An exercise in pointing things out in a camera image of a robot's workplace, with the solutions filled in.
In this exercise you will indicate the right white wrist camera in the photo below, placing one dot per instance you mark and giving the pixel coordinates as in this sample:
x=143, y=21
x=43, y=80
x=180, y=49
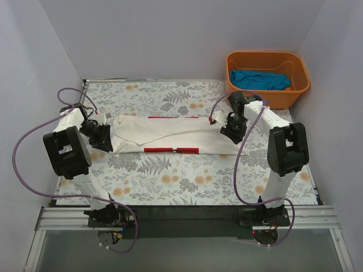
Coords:
x=218, y=118

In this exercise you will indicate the aluminium frame rail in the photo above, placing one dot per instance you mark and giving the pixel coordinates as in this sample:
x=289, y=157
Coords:
x=73, y=218

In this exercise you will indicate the blue t shirt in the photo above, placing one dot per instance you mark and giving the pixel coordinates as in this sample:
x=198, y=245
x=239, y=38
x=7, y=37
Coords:
x=252, y=80

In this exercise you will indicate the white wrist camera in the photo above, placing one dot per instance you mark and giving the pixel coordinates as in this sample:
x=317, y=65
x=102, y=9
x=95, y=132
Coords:
x=102, y=118
x=218, y=118

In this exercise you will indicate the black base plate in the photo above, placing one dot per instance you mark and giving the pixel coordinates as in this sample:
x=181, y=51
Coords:
x=191, y=221

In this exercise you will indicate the orange plastic basket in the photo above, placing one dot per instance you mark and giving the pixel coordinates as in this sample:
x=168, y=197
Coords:
x=286, y=63

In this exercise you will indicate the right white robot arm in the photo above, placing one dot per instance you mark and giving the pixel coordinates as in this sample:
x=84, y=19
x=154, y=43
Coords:
x=287, y=152

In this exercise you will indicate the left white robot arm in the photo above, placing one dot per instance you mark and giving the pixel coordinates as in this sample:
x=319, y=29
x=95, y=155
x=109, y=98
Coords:
x=71, y=159

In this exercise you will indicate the floral table mat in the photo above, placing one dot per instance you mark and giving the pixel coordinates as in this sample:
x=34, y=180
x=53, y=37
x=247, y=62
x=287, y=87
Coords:
x=176, y=179

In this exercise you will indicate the white t shirt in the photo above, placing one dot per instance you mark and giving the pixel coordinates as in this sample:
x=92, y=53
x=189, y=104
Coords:
x=163, y=134

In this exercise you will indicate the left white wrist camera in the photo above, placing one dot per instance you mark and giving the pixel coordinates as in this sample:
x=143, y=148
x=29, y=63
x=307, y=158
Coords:
x=102, y=118

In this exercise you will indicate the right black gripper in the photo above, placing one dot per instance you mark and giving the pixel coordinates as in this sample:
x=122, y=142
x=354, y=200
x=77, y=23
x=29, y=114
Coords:
x=232, y=134

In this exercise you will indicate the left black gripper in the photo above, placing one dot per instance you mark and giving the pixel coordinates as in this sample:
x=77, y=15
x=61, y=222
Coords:
x=101, y=138

